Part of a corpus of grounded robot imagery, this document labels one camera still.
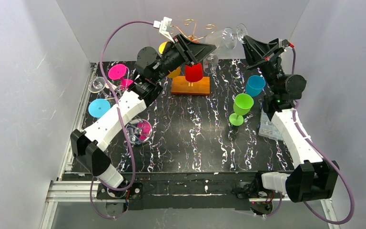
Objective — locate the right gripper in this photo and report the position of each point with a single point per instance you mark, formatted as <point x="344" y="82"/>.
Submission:
<point x="268" y="56"/>

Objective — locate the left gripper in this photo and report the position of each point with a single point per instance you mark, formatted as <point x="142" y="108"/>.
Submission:
<point x="186" y="50"/>

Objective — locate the blue wine glass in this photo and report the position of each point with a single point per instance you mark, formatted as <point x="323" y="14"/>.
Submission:
<point x="255" y="85"/>

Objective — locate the clear ribbed wine glass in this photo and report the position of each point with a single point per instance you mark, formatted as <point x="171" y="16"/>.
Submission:
<point x="226" y="39"/>

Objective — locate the green wine glass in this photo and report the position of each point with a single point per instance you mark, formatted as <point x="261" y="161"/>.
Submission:
<point x="242" y="105"/>

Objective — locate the teal wine glass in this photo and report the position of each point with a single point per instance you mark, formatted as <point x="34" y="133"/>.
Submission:
<point x="98" y="107"/>

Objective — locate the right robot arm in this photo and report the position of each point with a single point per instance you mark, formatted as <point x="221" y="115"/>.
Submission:
<point x="313" y="177"/>

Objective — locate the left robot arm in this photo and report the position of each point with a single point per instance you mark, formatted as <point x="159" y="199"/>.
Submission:
<point x="88" y="145"/>

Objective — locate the clear wine glass on gold rack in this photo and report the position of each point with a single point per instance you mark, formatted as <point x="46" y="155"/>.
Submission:
<point x="210" y="64"/>

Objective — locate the red wine glass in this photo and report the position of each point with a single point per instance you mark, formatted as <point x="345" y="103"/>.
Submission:
<point x="194" y="73"/>

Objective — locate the orange yellow wine glass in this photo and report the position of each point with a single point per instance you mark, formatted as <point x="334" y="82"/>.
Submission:
<point x="175" y="72"/>

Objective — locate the pink wine glass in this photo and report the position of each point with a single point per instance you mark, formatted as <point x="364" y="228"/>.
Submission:
<point x="121" y="73"/>

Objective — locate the clear plastic screw box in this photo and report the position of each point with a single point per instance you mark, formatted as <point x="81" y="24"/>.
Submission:
<point x="268" y="129"/>

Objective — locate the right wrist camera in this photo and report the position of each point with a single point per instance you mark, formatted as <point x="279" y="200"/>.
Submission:
<point x="285" y="44"/>

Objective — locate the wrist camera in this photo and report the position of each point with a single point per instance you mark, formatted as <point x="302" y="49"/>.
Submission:
<point x="163" y="27"/>
<point x="285" y="44"/>

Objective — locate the gold wire glass rack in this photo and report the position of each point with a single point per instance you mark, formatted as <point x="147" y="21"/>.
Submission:
<point x="179" y="84"/>

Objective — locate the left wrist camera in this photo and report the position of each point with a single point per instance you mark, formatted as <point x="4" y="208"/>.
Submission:
<point x="163" y="27"/>

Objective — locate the silver wire glass rack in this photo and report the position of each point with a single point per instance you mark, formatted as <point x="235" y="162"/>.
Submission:
<point x="139" y="130"/>

